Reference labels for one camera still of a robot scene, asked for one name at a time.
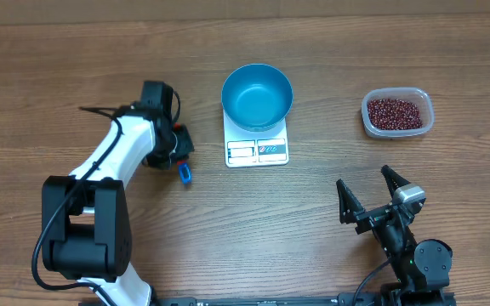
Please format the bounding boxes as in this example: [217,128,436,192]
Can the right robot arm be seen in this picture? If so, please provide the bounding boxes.
[336,165,456,306]

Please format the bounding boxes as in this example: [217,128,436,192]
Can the blue metal bowl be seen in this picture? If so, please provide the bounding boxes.
[221,63,294,132]

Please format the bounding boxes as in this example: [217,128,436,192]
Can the white digital kitchen scale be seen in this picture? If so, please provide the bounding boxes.
[223,112,290,168]

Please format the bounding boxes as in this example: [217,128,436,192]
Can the red measuring scoop blue handle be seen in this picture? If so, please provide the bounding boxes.
[173,123,194,184]

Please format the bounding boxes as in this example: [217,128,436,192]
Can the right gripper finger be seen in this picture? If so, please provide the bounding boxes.
[336,179,364,224]
[381,165,410,196]

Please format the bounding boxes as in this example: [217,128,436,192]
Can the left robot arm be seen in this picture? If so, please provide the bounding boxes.
[31,100,194,305]

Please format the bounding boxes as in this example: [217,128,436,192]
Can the red adzuki beans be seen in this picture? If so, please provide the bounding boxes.
[367,98,423,130]

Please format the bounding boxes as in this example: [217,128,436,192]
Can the clear plastic bean container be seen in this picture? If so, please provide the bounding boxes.
[361,87,436,139]

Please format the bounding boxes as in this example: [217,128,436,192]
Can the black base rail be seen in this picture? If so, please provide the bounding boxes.
[151,291,457,306]

